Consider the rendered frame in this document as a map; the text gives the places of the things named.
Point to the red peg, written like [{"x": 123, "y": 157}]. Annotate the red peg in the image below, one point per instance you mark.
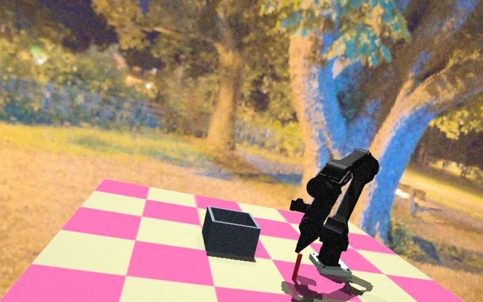
[{"x": 297, "y": 266}]

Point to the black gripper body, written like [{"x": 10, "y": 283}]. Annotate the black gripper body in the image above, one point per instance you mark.
[{"x": 317, "y": 218}]

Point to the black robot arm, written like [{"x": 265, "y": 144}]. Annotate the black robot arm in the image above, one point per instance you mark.
[{"x": 326, "y": 187}]

